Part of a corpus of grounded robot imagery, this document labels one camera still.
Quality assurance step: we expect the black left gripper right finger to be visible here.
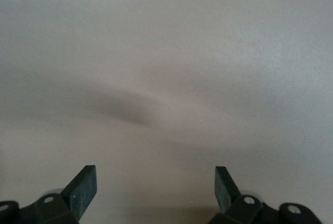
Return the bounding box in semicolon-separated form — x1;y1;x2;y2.
211;166;277;224

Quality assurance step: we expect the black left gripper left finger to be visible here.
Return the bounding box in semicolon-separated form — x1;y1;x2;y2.
20;165;97;224

